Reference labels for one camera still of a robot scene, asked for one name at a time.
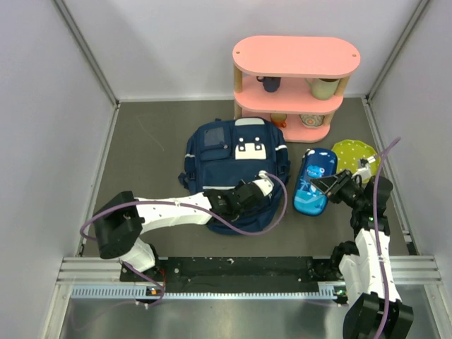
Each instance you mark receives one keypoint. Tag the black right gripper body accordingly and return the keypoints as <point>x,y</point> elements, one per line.
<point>349,193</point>

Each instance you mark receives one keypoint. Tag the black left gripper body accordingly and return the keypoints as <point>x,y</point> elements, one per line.
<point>236,214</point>

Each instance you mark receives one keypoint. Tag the navy blue backpack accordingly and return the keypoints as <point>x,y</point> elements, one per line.
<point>220,154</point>

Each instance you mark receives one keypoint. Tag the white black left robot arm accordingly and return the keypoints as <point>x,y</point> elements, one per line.
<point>125,218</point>

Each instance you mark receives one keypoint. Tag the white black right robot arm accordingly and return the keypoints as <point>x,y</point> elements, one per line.
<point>375,309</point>

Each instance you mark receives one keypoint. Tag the green polka dot plate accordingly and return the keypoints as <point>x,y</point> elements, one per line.
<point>357,157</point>

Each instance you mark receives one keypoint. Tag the patterned flower-shaped bowl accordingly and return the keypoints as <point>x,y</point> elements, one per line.
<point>311,120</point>

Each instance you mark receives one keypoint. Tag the orange cup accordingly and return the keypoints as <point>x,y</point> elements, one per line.
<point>279,120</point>

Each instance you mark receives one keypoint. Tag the pale green mug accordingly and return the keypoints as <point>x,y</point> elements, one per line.
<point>322,88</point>

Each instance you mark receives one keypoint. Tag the pink three-tier shelf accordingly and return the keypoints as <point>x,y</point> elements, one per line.
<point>294,59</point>

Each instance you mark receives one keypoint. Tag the dark blue mug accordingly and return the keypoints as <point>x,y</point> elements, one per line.
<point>270,84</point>

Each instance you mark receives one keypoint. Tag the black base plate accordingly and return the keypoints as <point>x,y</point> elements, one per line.
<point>243,274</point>

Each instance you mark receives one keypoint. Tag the aluminium frame rail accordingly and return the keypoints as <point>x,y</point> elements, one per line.
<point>94,278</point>

